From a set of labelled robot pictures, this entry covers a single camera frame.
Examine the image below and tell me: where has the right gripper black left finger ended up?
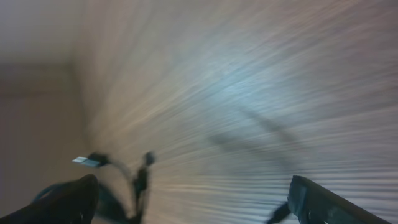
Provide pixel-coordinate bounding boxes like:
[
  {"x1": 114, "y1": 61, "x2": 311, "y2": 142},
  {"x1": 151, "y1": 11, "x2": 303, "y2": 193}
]
[{"x1": 1, "y1": 174, "x2": 99, "y2": 224}]

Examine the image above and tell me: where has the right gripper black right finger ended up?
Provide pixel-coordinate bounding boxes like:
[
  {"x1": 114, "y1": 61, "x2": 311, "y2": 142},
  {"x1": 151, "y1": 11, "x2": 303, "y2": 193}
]
[{"x1": 287, "y1": 175, "x2": 391, "y2": 224}]

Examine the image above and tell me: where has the black usb cable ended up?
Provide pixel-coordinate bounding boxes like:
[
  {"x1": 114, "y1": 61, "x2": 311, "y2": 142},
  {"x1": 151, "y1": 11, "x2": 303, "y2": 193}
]
[{"x1": 30, "y1": 151, "x2": 156, "y2": 224}]

